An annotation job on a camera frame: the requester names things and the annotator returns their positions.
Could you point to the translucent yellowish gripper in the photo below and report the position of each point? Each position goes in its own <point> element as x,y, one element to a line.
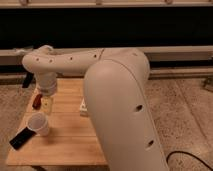
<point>46,104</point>

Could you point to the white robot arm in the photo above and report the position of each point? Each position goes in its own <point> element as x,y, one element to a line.
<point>114,95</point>

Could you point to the dark red small object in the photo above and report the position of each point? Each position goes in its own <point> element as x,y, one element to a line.
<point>37,101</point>

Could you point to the white remote control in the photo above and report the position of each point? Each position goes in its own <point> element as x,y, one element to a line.
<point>83,109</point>

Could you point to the black smartphone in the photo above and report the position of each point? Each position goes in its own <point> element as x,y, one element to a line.
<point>21,138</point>

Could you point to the wooden board table top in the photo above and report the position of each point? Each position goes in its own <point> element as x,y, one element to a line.
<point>71,141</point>

